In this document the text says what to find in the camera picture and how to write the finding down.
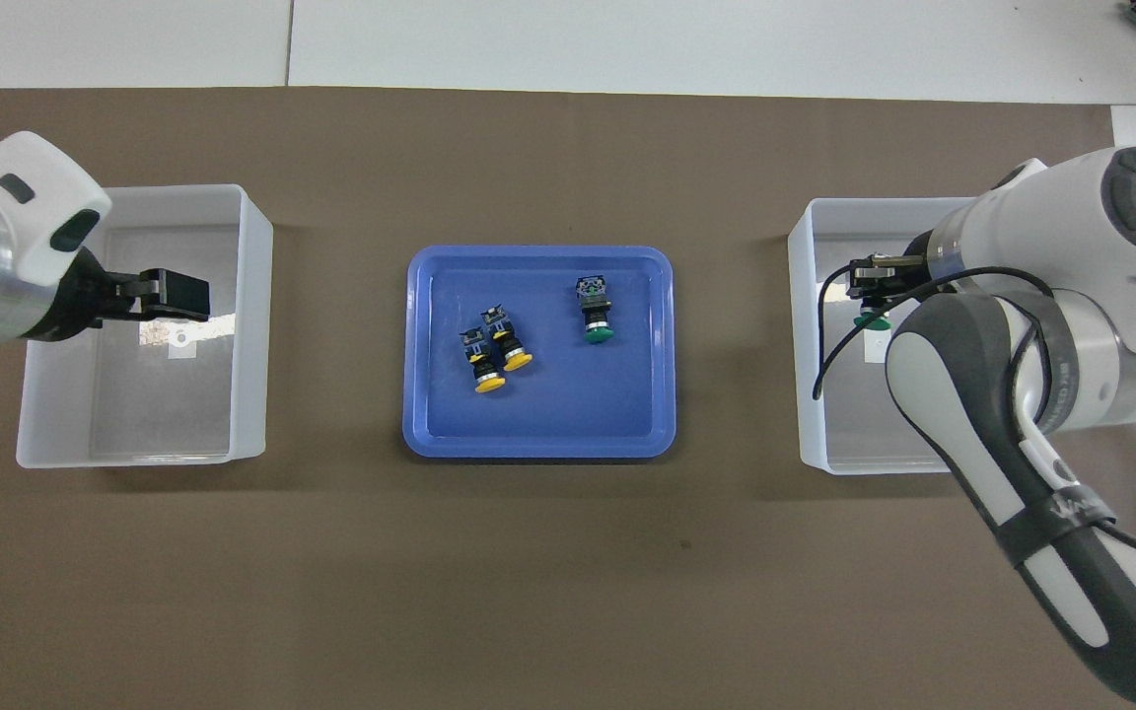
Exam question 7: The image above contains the brown paper table mat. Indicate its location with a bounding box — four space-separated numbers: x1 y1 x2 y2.
0 87 1136 710

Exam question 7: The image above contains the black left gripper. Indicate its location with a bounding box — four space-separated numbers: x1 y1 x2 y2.
50 247 211 341

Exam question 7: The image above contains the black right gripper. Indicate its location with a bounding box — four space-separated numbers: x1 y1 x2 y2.
849 229 936 299

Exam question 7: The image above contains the blue plastic tray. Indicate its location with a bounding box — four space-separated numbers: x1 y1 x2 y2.
402 245 677 461

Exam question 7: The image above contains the translucent white plastic box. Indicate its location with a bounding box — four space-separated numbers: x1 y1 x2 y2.
787 195 983 476
16 184 274 469

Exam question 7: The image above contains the yellow push button switch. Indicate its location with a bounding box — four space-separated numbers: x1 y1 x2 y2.
481 304 534 374
460 328 507 395

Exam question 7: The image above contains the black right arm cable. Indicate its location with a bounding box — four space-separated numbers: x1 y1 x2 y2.
813 264 1136 575

